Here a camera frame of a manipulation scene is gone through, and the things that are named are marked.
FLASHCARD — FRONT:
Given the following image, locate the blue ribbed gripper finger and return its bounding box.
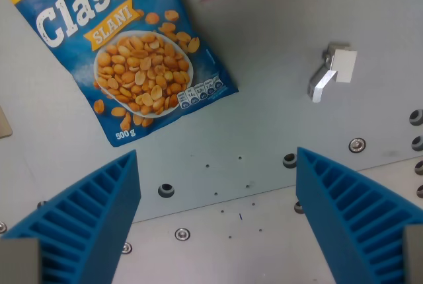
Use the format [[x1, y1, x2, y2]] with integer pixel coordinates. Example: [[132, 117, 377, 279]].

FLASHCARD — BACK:
[[295, 146, 423, 284], [0, 149, 142, 284]]

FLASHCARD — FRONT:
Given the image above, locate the beige object at table edge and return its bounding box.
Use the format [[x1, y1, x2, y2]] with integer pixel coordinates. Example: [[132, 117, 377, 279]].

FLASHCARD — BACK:
[[0, 105, 13, 139]]

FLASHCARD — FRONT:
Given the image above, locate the blue salted peanuts bag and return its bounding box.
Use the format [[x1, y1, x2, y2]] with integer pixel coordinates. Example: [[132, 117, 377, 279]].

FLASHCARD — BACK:
[[0, 0, 239, 148]]

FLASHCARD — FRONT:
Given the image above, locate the small metal bracket block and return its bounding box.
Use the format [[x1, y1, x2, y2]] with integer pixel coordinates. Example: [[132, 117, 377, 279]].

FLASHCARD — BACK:
[[307, 42, 358, 104]]

